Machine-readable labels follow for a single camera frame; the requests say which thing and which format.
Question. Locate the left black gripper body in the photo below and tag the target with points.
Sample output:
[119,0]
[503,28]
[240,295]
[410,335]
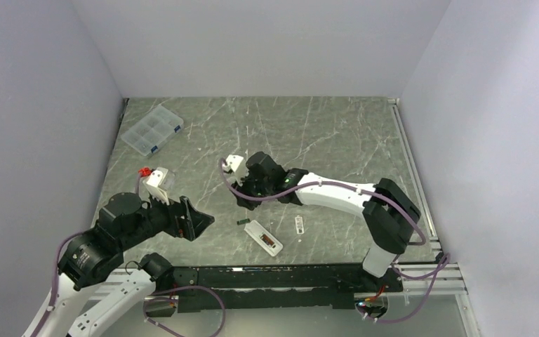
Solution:
[171,222]

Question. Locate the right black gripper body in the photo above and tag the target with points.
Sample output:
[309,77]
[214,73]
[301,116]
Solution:
[251,187]

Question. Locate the black green battery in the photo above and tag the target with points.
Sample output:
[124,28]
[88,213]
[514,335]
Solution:
[243,221]

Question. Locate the white battery cover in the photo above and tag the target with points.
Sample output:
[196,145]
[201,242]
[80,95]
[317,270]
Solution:
[299,225]

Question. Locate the white remote control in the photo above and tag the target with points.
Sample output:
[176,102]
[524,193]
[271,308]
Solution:
[263,237]

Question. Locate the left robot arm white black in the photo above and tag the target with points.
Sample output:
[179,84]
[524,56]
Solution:
[86,259]

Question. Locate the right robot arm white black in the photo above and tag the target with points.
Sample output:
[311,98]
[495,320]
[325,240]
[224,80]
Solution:
[390,215]

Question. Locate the clear plastic compartment box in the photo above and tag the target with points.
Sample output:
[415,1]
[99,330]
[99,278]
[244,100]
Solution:
[148,135]

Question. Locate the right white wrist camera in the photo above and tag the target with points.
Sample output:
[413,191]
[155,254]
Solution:
[235,165]

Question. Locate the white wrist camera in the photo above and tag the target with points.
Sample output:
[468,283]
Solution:
[158,182]
[235,165]

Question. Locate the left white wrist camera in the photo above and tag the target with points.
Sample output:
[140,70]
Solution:
[158,182]

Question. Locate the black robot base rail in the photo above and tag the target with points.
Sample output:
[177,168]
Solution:
[337,286]

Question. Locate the aluminium rail right edge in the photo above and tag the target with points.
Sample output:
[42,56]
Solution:
[444,286]

